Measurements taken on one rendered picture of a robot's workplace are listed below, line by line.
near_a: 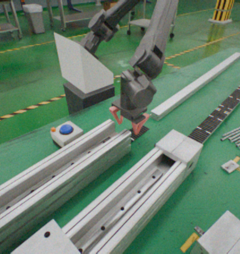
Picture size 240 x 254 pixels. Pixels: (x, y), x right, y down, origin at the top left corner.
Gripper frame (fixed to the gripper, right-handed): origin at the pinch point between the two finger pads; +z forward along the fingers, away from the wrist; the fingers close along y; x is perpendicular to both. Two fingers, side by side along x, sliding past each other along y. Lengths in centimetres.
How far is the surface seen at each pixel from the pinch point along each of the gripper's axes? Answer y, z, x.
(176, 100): 1.0, 2.2, 30.2
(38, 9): -447, 39, 193
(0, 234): 5.8, -1.6, -45.0
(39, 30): -452, 82, 186
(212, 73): 0, 2, 68
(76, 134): -8.7, -0.8, -15.4
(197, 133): 18.3, 1.4, 15.6
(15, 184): -1.8, -3.7, -37.8
